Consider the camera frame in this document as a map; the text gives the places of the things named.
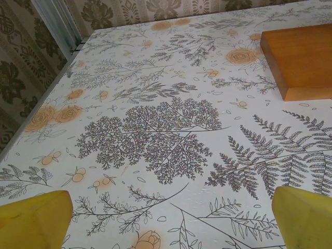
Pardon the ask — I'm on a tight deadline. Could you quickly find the floral patterned table cover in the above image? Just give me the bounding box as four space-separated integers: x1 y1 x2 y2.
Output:
0 5 332 249

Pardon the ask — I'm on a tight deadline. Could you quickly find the aluminium side rail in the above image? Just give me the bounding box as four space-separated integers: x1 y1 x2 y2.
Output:
0 38 90 163

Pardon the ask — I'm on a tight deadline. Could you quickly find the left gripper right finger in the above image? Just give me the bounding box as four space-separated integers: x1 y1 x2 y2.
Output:
274 186 332 249

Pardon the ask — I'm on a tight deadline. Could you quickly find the gold wire rack wooden base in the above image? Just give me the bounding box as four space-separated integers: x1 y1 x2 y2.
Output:
260 23 332 102

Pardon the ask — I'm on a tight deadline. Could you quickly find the aluminium frame post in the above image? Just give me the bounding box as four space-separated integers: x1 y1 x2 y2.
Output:
30 0 84 57

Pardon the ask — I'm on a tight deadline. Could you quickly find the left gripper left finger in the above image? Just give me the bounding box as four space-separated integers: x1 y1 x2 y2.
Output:
0 190 74 249

